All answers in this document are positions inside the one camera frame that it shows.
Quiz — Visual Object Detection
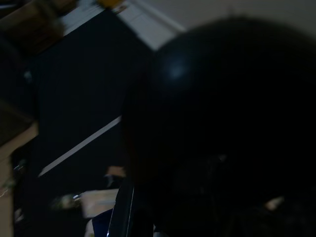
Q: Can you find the blue plastic dustpan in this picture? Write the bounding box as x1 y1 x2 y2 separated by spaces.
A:
86 182 155 237

